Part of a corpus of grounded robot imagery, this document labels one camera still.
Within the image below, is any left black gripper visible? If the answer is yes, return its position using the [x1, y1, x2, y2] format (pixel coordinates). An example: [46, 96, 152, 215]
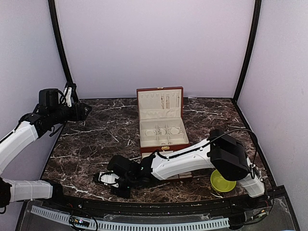
[49, 103, 91, 125]

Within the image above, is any red jewelry tray insert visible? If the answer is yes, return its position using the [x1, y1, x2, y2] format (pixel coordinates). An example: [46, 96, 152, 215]
[141, 151, 193, 180]

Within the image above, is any red jewelry box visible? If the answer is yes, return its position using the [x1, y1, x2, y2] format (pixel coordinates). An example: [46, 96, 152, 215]
[136, 87, 190, 154]

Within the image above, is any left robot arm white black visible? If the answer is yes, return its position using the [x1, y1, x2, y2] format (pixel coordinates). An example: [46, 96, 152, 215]
[0, 86, 92, 210]

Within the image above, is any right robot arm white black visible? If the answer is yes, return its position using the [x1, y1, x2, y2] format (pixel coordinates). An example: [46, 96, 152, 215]
[99, 129, 266, 209]

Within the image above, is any thin silver bangle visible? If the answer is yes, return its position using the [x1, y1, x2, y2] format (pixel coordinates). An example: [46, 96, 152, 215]
[145, 129, 156, 136]

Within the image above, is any silver pearl open bangle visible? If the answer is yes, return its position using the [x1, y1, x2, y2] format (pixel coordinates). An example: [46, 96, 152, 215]
[168, 127, 182, 135]

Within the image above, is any lime green bowl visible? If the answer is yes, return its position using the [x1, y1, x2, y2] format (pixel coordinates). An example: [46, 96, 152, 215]
[210, 169, 236, 193]

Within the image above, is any left black frame post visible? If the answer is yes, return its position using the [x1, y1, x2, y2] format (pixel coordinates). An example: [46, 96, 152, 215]
[48, 0, 79, 103]

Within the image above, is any black frame post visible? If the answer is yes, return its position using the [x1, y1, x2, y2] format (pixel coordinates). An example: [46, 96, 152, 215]
[48, 0, 79, 103]
[232, 0, 262, 104]

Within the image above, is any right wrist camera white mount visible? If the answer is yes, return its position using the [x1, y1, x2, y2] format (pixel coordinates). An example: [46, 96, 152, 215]
[93, 171, 119, 188]

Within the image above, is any white slotted cable duct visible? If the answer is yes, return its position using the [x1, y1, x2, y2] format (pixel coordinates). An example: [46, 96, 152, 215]
[30, 205, 230, 231]

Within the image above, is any right black frame post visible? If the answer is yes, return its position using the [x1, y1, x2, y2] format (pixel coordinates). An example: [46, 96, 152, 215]
[232, 0, 262, 104]

